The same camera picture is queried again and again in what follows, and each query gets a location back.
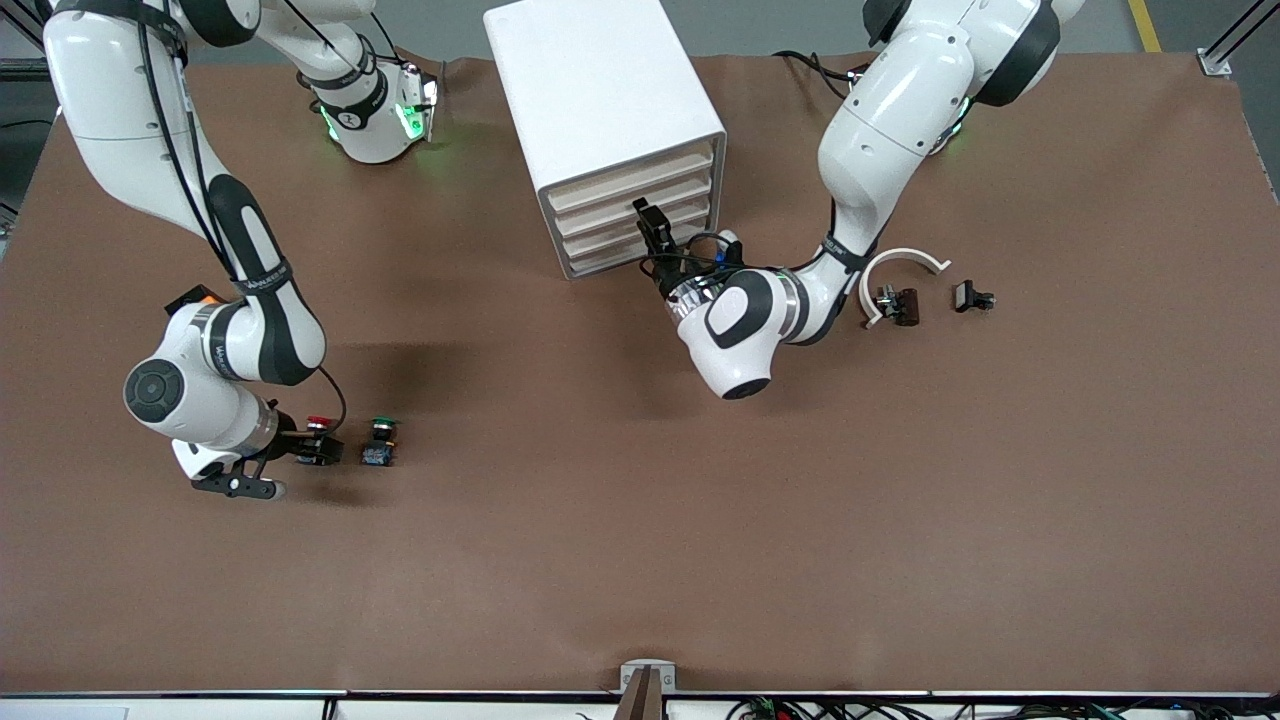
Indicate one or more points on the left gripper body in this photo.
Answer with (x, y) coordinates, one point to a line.
(668, 272)

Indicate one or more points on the red push button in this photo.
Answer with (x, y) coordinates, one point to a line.
(318, 424)

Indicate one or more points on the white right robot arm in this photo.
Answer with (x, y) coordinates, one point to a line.
(255, 320)

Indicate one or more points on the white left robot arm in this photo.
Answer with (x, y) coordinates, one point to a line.
(880, 130)

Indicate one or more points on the green push button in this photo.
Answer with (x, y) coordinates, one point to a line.
(379, 450)

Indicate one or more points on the orange and black button box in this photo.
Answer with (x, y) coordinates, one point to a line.
(207, 295)

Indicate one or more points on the brown contact block with metal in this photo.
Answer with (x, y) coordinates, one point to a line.
(905, 306)

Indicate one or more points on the small black plastic component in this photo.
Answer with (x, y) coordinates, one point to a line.
(968, 297)

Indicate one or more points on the yellow floor tape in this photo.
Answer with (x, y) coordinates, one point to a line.
(1146, 25)

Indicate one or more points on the white curved plastic bracket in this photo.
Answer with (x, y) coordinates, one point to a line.
(872, 280)

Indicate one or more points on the white table edge rail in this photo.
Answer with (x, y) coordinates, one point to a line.
(200, 706)

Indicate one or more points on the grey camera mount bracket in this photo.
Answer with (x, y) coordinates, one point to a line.
(648, 682)

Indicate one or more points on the aluminium frame profile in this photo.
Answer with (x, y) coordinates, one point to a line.
(1225, 45)
(20, 40)

